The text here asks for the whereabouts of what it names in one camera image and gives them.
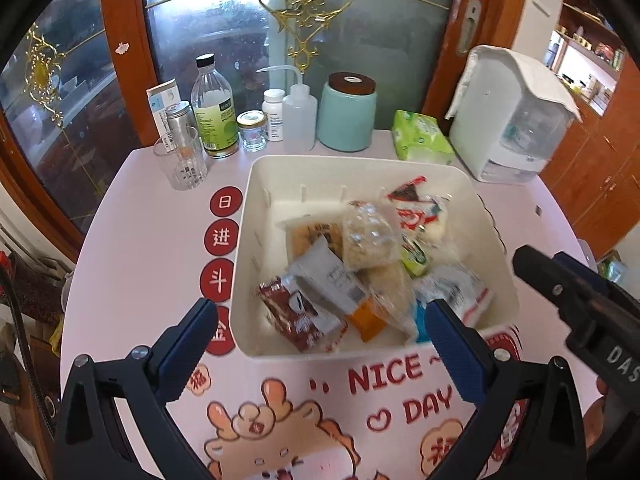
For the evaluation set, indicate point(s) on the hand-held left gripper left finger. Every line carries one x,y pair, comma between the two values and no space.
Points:
185,350

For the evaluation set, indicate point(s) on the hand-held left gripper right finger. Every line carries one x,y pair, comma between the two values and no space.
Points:
457,355

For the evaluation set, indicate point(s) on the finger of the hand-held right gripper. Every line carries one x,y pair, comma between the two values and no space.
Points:
590,275
555,285

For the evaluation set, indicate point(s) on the blue and white snack packet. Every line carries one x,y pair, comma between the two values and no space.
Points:
421,322

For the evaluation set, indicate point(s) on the white translucent snack packet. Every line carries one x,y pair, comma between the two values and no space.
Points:
455,290

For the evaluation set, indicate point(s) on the orange snack packet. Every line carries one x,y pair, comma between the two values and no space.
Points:
367,325

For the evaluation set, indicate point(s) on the yellowish rice cracker packet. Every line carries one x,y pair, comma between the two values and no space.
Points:
390,285

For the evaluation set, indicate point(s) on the green snack packet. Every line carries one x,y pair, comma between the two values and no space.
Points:
415,257

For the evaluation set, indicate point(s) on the dark red snack packet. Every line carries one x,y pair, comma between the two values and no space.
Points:
295,315

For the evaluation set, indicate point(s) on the red and white cookie packet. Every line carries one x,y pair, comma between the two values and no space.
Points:
417,210

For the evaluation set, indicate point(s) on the pale rice cracker packet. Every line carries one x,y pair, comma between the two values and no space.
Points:
370,232

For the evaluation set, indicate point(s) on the grey snack packet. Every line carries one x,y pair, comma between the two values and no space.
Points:
327,277

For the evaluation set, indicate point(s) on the brown cake black label packet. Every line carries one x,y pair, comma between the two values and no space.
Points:
307,235

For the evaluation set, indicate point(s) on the white plastic bin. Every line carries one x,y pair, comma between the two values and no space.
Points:
280,180

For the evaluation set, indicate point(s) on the white plastic object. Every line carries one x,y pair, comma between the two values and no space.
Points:
588,255

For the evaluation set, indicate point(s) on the green plastic bag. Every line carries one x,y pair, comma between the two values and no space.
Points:
611,269

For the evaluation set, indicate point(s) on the wooden cabinet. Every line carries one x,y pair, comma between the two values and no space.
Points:
595,170

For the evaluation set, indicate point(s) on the white countertop appliance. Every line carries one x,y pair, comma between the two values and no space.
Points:
480,120

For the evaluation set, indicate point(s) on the clear drinking glass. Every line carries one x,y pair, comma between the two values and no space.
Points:
180,165

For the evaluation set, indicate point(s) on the green tissue pack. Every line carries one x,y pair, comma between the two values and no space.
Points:
420,135

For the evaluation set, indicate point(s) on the white cloth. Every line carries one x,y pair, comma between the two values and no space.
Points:
535,77

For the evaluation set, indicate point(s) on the small glass jar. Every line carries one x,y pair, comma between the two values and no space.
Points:
251,132

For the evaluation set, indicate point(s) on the glass bottle with green label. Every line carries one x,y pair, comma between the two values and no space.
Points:
215,120

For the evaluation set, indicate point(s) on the silver metal tin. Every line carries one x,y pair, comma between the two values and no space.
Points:
178,117

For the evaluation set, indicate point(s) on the white pill bottle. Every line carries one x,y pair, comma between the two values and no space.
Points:
273,115

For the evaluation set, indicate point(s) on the white and blue carton box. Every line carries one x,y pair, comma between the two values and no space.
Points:
160,97

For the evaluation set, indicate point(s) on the wooden framed glass door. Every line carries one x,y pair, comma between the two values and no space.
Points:
400,60
90,110

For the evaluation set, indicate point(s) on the plastic wash bottle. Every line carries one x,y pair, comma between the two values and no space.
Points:
300,117

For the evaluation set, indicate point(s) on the teal canister with brown lid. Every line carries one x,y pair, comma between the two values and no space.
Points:
345,117

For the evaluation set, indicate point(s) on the small white flower sticker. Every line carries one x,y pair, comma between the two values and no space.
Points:
121,48

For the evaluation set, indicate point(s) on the small gold door ornament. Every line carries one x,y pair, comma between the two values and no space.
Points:
40,72

